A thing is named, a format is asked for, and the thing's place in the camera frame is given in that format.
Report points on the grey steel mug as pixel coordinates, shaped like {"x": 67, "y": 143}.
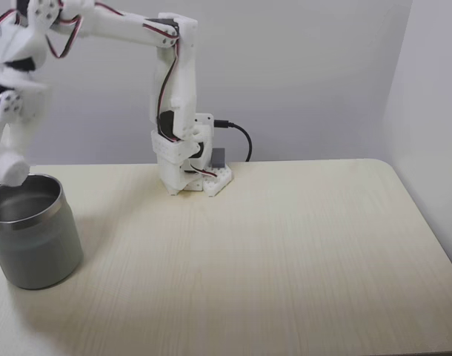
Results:
{"x": 33, "y": 244}

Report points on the grey clamp block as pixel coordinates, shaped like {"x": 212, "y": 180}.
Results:
{"x": 219, "y": 157}

